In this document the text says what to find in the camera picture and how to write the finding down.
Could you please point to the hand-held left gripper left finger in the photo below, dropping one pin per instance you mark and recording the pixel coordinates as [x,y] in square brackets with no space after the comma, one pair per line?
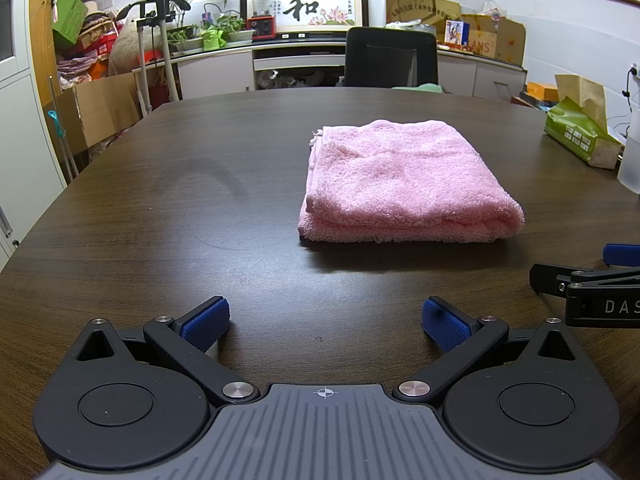
[205,325]

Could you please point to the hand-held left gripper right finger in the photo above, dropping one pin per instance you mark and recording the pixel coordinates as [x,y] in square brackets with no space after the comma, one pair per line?
[445,327]

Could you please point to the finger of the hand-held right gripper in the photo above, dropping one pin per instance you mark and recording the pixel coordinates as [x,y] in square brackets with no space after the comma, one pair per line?
[622,254]
[547,277]

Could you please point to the pink towel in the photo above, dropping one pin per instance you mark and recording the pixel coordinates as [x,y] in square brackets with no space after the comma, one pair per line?
[400,180]

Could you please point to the frosted plastic cup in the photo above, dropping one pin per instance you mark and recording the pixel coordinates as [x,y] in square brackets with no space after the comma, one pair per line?
[631,155]

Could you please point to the green tissue box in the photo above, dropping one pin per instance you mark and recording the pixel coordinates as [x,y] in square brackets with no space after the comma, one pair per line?
[575,132]

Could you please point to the stack of books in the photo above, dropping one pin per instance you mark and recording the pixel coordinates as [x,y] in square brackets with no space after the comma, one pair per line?
[535,102]

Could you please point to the orange box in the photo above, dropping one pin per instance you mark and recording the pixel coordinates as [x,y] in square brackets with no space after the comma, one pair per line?
[542,91]

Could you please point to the green cloth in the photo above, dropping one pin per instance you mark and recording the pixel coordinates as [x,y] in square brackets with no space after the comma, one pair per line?
[420,88]

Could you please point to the large plain cardboard box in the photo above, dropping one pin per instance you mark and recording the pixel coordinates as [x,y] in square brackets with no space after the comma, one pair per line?
[100,110]

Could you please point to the printed brown cardboard box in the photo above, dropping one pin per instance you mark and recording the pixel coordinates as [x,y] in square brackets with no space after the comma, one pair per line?
[500,40]

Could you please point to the white low cabinet counter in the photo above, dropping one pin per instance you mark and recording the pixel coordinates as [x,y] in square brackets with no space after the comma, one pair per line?
[215,72]

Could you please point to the small picture box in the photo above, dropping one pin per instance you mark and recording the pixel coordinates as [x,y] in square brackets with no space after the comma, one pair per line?
[456,32]

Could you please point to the clutter under counter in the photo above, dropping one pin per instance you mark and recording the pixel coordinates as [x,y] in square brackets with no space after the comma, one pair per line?
[300,80]

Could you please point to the white plastic bag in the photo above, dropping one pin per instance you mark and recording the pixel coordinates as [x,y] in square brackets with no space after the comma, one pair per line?
[492,9]

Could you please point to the black office chair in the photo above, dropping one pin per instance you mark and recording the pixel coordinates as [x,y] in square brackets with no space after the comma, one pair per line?
[385,55]

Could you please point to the white metal cabinet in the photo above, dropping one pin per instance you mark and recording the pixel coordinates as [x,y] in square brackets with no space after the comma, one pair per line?
[20,110]

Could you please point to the small potted plant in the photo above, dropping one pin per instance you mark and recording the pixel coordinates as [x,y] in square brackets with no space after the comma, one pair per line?
[237,27]
[185,40]

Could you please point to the green paper bag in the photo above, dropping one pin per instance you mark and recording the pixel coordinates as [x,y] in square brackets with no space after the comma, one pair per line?
[213,39]

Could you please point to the pink cloth pile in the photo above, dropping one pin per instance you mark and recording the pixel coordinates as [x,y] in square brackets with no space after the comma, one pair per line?
[80,67]

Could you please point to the beige fabric bundle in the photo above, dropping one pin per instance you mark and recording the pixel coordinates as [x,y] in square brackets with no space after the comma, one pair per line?
[125,47]

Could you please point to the red boxes stack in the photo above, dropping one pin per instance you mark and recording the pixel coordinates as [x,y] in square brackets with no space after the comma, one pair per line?
[97,42]

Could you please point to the red base blender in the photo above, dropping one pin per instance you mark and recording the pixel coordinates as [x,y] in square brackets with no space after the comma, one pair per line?
[261,27]

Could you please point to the wooden shelf unit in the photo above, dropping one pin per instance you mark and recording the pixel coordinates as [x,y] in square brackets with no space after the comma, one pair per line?
[42,45]

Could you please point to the straw hat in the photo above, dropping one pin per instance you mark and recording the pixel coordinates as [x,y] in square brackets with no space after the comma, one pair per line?
[97,10]

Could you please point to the framed calligraphy picture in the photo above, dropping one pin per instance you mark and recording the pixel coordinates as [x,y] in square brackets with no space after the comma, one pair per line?
[310,7]

